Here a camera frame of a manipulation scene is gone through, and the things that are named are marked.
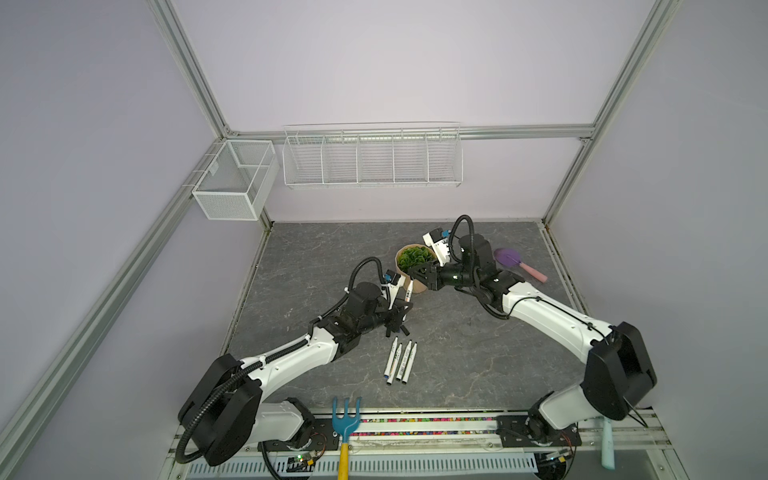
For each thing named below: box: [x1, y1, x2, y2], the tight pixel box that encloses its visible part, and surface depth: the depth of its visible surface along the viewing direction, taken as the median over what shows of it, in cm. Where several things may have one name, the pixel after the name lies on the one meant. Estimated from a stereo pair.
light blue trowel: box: [601, 419, 615, 471], surface depth 72 cm
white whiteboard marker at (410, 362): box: [402, 342, 418, 384], surface depth 86 cm
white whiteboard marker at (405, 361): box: [396, 339, 413, 381], surface depth 86 cm
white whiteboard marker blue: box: [384, 336, 399, 378], surface depth 86 cm
